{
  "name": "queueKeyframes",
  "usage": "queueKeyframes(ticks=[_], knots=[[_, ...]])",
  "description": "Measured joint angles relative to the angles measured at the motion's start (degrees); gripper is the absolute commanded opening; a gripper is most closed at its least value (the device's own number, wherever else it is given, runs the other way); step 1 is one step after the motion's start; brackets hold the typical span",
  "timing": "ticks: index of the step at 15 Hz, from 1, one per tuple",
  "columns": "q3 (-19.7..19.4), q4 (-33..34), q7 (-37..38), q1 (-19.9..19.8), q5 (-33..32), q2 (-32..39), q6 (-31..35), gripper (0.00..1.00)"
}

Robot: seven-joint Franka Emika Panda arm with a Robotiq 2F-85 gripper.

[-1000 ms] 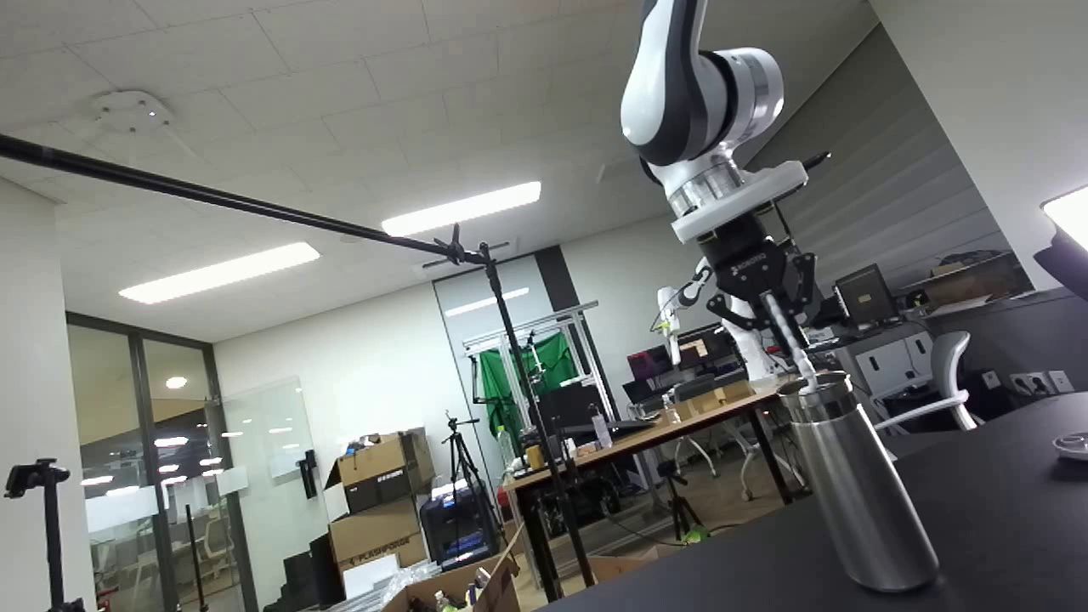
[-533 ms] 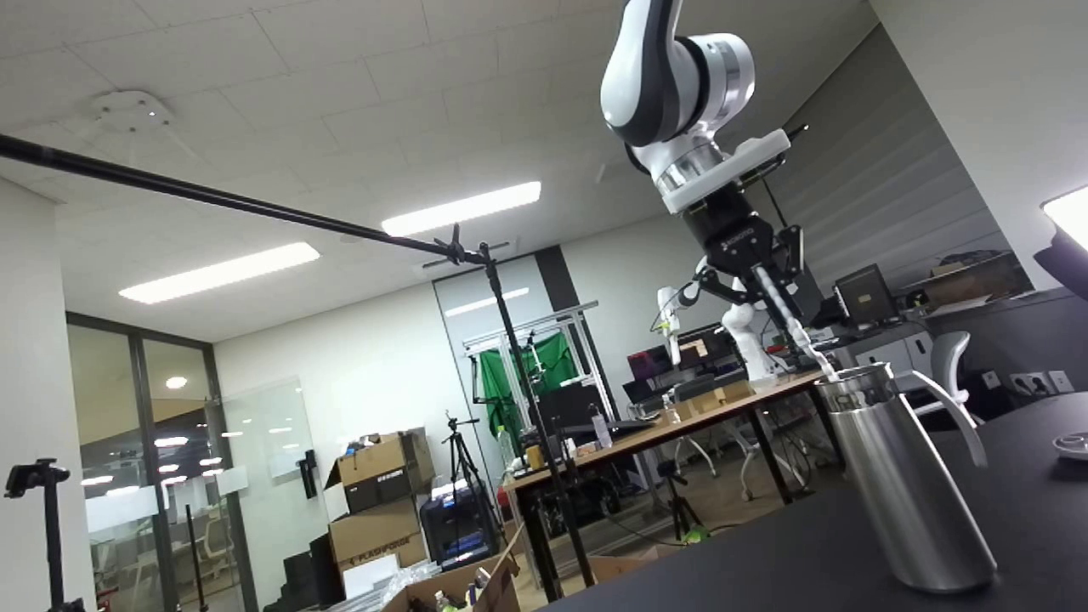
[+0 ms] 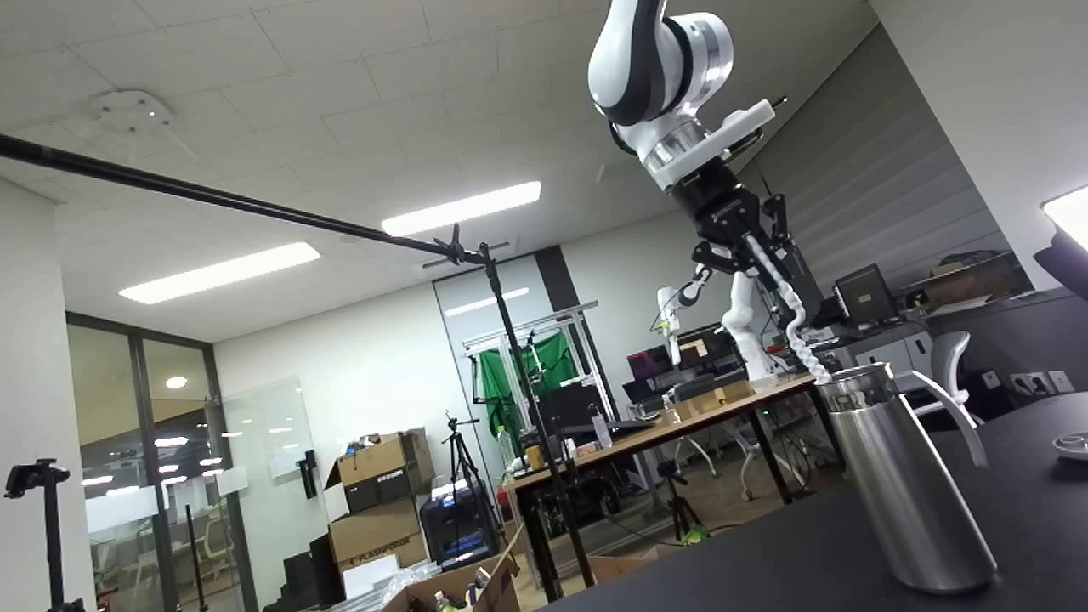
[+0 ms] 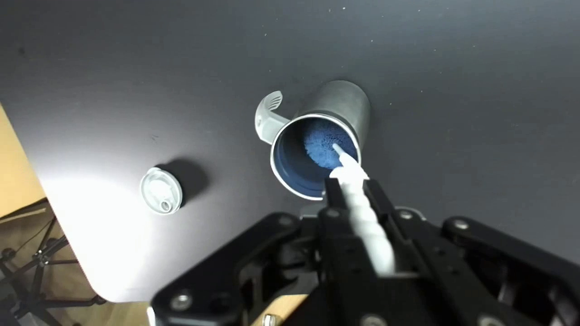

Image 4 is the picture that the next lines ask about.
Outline silver flask lid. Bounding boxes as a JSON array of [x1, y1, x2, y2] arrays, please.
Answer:
[[139, 157, 210, 217]]

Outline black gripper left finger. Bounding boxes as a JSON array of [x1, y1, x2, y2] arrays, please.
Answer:
[[147, 177, 379, 326]]

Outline black camera tripod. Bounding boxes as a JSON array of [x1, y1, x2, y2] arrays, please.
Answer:
[[0, 213, 105, 326]]

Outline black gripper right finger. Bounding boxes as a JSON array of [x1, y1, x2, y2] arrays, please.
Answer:
[[361, 179, 580, 326]]

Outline stainless steel flask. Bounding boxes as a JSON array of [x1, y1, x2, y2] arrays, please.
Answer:
[[252, 77, 371, 200]]

